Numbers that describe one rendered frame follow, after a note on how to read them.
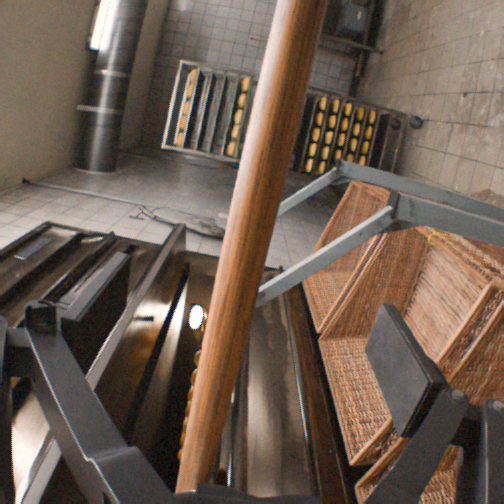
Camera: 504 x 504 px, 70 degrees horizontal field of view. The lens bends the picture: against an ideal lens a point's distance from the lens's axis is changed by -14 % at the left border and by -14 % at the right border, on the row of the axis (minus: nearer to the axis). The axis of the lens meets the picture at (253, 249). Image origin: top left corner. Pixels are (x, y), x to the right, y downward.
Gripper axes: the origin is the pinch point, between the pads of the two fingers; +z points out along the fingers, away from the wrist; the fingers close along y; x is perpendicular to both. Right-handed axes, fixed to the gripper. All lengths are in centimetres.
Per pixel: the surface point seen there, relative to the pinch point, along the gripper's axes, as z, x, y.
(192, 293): 157, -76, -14
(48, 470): 18, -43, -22
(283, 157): 7.0, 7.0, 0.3
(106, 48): 297, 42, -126
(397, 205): 46, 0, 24
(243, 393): 19.7, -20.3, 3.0
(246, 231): 6.7, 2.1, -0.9
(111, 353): 52, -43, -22
